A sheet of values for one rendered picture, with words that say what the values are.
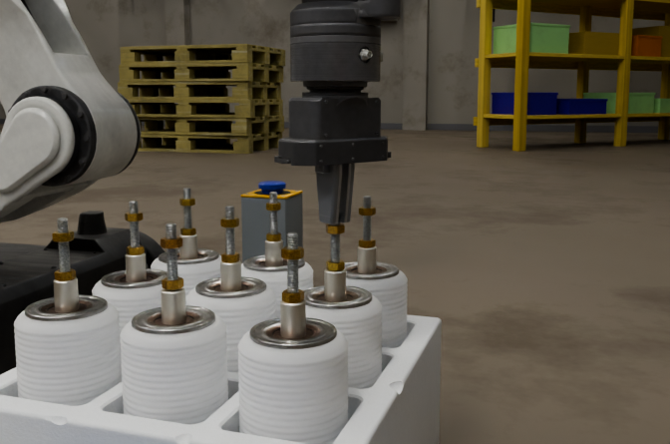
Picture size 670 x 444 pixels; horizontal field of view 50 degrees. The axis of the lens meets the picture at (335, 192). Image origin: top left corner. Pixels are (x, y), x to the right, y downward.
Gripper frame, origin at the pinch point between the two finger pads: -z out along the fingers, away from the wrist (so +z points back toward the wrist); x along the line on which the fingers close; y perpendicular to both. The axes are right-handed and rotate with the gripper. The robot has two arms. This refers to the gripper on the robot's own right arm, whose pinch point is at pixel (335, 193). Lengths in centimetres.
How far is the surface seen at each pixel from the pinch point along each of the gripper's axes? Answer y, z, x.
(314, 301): 0.3, -10.7, 2.8
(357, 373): 4.6, -17.3, 0.8
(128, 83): -504, 18, -195
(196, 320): -1.6, -10.7, 14.8
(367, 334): 4.8, -13.5, -0.3
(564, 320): -26, -36, -81
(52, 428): -5.8, -19.1, 26.8
